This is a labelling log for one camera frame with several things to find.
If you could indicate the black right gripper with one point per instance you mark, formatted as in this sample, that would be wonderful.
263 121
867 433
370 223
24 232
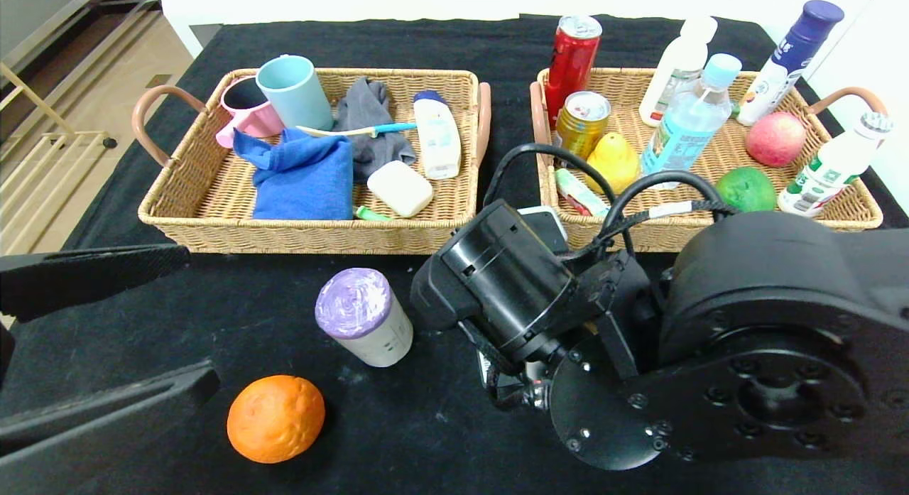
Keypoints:
491 372

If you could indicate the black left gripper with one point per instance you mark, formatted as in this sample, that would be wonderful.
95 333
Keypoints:
6 360

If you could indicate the red Hi-Chew candy pack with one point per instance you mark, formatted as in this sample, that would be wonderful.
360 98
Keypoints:
579 193

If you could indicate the yellow lemon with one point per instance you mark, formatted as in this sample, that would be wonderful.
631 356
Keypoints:
614 161

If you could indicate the clear water bottle blue cap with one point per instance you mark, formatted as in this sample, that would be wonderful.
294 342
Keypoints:
675 140

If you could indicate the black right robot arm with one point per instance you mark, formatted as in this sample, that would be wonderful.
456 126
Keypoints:
767 339

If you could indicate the wicker basket with toiletries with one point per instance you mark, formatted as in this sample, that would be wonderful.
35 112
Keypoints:
213 189

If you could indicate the wicker basket with food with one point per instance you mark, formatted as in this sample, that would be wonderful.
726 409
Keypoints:
724 147

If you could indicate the black tablecloth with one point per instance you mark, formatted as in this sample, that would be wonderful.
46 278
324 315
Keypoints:
398 445

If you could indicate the purple trash bag roll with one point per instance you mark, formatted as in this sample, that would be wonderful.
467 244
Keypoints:
362 317

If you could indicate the orange fruit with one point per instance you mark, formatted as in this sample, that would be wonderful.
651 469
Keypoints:
275 418

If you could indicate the small green plastic item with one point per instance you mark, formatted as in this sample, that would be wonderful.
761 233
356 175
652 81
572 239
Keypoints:
368 213

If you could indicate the white soap box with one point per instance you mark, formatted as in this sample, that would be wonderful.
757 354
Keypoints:
400 189

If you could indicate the beige wheeled rack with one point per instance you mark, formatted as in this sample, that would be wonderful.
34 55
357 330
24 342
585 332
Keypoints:
42 161

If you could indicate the white lotion bottle blue cap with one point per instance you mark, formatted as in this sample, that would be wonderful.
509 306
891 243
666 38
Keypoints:
437 140

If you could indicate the gold drink can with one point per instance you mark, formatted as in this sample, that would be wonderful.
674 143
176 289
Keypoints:
582 126

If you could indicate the white and blue toothbrush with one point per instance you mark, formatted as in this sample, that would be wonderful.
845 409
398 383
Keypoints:
394 126

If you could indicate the blue cloth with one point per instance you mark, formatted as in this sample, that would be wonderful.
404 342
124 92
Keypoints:
305 182

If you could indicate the pink plastic cup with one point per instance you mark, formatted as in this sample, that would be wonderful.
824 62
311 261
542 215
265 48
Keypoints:
252 122

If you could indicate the grey cloth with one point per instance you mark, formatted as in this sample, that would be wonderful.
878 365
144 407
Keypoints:
366 104

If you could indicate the green citrus fruit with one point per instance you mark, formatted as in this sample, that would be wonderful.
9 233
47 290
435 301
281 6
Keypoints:
749 189

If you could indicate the red drink can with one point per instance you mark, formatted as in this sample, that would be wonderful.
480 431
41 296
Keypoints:
572 62

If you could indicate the light teal plastic cup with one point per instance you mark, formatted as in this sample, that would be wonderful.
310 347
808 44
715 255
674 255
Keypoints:
298 97

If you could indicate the red apple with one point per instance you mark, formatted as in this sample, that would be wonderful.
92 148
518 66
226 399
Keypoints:
774 140

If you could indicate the white yogurt bottle green label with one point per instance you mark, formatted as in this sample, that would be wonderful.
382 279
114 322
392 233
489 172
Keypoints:
824 172

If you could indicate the white table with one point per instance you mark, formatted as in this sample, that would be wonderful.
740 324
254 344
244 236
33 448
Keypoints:
319 1

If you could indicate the white bottle purple cap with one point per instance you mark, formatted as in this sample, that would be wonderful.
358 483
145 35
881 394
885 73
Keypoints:
774 76

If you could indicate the grey metal shelf frame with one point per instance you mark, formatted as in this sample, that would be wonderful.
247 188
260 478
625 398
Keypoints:
78 6

